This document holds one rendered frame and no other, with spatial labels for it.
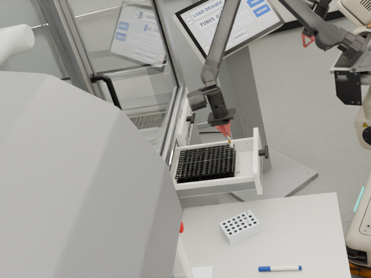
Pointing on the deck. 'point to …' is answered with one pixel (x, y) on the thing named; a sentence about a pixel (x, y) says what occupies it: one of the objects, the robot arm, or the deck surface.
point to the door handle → (107, 87)
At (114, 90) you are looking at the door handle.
